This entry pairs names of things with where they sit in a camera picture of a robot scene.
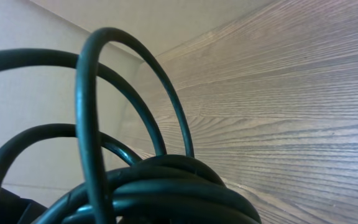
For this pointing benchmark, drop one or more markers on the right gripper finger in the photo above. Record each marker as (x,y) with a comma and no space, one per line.
(17,210)

